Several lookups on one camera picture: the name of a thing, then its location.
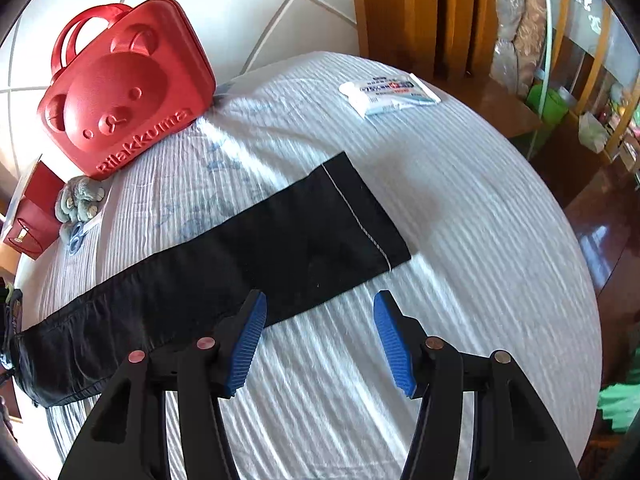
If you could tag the striped white bed sheet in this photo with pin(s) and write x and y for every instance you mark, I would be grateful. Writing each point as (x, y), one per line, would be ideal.
(283, 187)

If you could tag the blue handled scissors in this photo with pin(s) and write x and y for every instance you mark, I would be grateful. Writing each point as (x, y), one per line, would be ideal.
(78, 234)

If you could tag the green mop handle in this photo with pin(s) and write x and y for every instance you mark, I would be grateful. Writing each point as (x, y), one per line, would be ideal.
(547, 61)

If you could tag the green plastic bag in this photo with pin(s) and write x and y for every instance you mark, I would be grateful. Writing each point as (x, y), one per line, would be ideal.
(619, 404)

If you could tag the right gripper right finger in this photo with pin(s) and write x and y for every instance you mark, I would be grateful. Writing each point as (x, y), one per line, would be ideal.
(514, 435)

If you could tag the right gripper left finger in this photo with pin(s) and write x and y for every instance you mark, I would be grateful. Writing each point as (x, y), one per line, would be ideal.
(125, 435)

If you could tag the grey plush toy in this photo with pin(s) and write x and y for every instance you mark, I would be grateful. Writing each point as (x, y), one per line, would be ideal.
(79, 200)

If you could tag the black jeans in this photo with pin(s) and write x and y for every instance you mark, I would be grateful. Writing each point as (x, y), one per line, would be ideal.
(321, 236)

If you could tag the white tissue pack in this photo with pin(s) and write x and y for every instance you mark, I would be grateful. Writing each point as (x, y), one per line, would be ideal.
(386, 94)

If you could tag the green bucket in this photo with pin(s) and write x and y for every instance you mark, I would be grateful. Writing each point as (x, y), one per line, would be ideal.
(553, 112)

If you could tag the red Bemega paper bag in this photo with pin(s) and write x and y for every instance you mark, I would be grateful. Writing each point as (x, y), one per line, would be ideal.
(31, 226)

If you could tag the wooden shelf unit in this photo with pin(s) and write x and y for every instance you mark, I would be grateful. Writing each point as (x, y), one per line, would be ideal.
(596, 64)

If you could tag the red bear suitcase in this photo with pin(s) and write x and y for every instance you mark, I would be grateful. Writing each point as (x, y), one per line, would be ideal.
(123, 78)

